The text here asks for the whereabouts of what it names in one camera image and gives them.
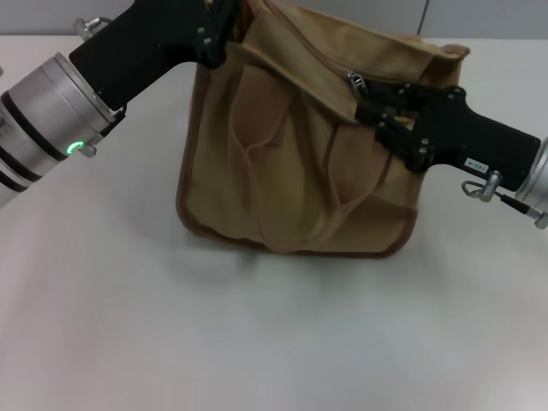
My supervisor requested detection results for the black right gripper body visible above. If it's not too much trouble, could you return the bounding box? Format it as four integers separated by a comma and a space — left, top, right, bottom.
406, 85, 543, 194

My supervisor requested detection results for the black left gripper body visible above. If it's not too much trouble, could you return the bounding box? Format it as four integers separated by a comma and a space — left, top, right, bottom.
67, 0, 235, 115

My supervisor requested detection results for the silver metal zipper pull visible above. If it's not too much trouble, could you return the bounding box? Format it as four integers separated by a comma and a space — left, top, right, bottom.
345, 70, 370, 98

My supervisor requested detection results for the khaki canvas food bag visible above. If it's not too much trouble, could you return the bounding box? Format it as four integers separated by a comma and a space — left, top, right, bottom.
176, 0, 471, 260

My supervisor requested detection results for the right gripper connector cable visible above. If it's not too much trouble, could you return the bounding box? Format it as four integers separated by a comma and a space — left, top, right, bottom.
461, 170, 548, 231

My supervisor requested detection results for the gripper connector cable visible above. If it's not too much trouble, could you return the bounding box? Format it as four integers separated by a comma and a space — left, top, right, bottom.
461, 170, 548, 231
74, 15, 114, 158

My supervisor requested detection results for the left gripper connector cable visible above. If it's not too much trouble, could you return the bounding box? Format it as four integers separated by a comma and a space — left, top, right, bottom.
74, 15, 114, 158

